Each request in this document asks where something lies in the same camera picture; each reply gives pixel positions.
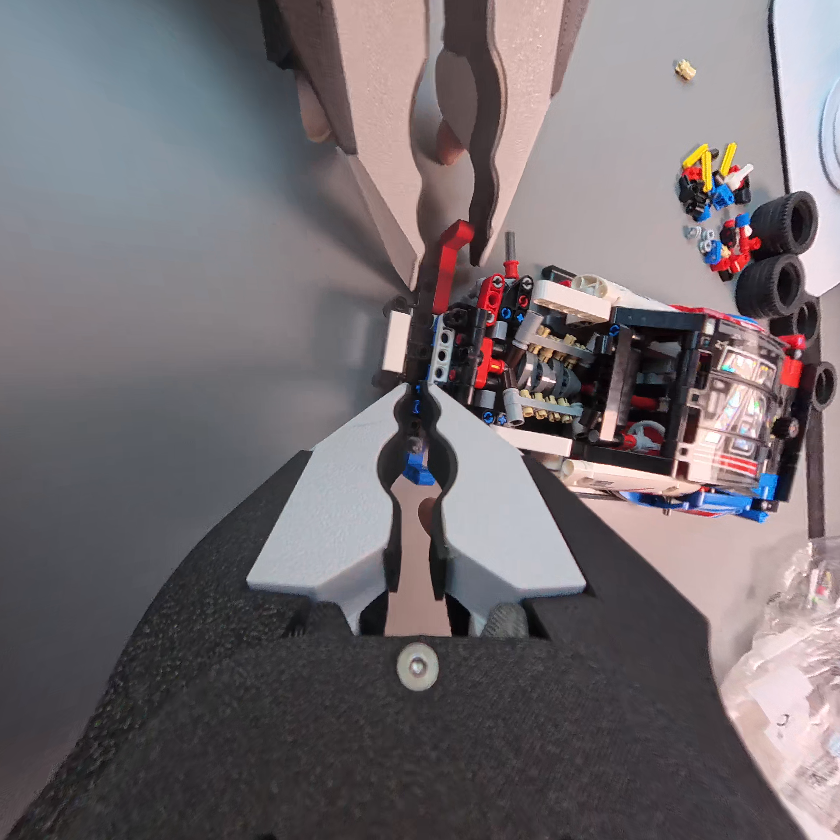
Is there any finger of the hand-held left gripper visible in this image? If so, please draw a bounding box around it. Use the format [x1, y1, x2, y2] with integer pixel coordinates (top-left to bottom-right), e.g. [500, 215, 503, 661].
[440, 0, 568, 266]
[333, 0, 448, 293]

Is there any person's left hand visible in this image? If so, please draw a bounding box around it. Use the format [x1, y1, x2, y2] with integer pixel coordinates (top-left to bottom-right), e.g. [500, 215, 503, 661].
[295, 72, 471, 168]

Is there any white monitor base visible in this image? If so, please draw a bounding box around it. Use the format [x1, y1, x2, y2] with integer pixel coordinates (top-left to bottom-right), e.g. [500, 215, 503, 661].
[769, 0, 840, 296]

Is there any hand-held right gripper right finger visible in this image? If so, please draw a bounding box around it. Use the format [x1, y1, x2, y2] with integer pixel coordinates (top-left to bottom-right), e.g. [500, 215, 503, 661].
[425, 385, 588, 635]

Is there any toy brick race car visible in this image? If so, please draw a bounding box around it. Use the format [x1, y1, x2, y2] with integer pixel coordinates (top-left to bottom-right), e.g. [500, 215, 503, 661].
[371, 220, 808, 526]

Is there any black toy tyre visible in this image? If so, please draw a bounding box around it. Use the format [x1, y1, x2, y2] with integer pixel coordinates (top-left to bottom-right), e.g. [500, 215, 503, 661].
[771, 298, 821, 345]
[810, 361, 839, 411]
[748, 192, 820, 260]
[735, 255, 805, 319]

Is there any grey desk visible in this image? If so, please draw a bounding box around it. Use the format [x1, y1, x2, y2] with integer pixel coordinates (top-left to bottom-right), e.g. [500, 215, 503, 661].
[0, 0, 840, 840]

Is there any pile of clear plastic bags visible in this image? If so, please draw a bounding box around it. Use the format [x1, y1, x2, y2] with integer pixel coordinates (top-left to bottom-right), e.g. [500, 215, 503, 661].
[718, 538, 840, 840]

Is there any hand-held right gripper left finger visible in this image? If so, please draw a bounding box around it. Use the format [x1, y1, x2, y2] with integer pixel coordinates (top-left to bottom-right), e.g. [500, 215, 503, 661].
[247, 385, 404, 635]

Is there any heap of assorted loose bricks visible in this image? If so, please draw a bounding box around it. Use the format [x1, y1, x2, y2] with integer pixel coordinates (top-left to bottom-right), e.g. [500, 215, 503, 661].
[679, 143, 762, 283]

